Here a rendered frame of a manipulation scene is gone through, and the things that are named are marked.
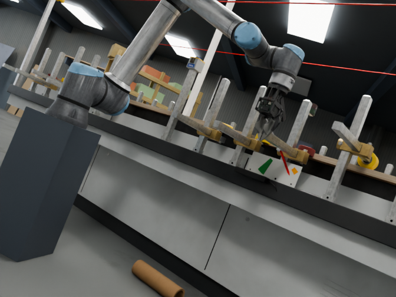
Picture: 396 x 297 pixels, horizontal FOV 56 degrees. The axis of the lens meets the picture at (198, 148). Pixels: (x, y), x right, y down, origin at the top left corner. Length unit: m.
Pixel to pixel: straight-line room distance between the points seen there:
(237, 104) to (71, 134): 9.53
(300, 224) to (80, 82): 1.13
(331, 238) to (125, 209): 1.43
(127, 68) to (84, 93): 0.25
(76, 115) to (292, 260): 1.20
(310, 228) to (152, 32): 1.13
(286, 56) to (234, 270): 1.12
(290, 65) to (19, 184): 1.20
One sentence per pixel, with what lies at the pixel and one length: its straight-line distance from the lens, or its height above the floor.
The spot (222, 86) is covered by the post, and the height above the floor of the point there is 1.08.
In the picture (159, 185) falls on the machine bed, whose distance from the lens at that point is 2.43.
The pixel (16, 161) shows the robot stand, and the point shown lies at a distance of 1.76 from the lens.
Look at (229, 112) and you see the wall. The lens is 10.96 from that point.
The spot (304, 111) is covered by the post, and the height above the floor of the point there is 1.05.
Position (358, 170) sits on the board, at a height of 0.88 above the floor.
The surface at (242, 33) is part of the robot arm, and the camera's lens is 1.43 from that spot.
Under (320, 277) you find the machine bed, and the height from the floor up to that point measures 0.37.
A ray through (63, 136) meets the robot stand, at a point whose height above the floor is 0.54.
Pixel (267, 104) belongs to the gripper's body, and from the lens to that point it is 1.43.
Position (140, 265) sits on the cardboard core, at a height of 0.07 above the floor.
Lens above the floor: 0.63
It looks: 2 degrees up
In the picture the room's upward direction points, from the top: 22 degrees clockwise
